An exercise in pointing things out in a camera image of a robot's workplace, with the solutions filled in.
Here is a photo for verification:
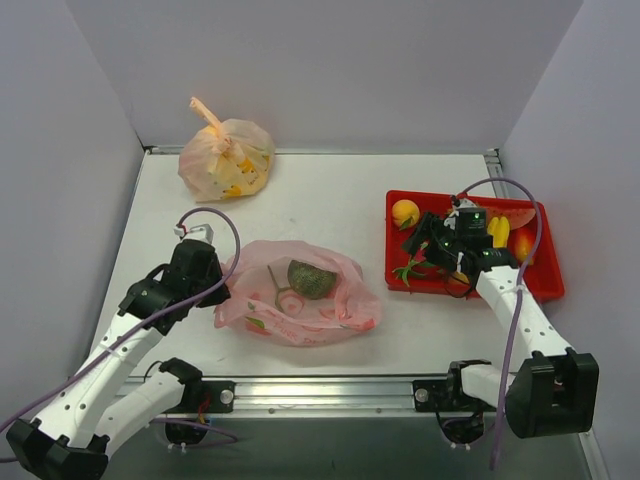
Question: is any pink plastic bag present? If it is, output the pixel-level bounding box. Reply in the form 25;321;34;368
214;240;382;347

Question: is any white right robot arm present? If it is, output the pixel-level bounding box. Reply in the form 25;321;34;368
402;205;599;438

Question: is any watermelon slice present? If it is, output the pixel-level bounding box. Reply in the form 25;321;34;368
486;207;536;230

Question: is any yellow fruit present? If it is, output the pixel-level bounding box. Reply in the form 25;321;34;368
487;216;511;248

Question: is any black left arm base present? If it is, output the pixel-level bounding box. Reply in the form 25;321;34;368
143;358;238;452

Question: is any red toy dragon fruit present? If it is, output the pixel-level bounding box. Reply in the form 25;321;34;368
392;241;436;287

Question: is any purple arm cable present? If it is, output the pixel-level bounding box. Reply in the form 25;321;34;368
452;177;546;471
0;207;242;464

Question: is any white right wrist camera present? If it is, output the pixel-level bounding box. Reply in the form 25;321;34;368
447;195;478;217

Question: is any orange plastic bag with fruit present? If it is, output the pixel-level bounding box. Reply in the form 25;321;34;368
178;97;275;203

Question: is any aluminium front rail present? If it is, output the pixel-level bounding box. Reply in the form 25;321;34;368
59;377;591;419

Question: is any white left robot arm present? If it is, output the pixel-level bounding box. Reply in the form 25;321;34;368
1;234;230;479

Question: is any orange fruit with leaf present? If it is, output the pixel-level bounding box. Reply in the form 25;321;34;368
391;199;421;231

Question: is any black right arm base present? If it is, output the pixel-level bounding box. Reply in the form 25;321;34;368
412;360;501;451

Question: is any red plastic tray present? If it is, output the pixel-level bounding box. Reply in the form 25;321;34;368
384;190;565;303

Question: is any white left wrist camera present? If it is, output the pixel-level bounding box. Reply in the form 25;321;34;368
174;224;214;245

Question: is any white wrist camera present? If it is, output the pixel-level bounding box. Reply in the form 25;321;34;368
447;195;478;217
174;224;214;245

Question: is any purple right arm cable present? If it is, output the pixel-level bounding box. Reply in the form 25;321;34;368
452;177;546;471

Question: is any red yellow mango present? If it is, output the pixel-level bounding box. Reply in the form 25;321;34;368
513;227;536;264

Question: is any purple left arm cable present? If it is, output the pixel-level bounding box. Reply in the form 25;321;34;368
0;207;242;464

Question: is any small yellow lemon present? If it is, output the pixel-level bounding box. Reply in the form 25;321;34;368
448;272;470;286

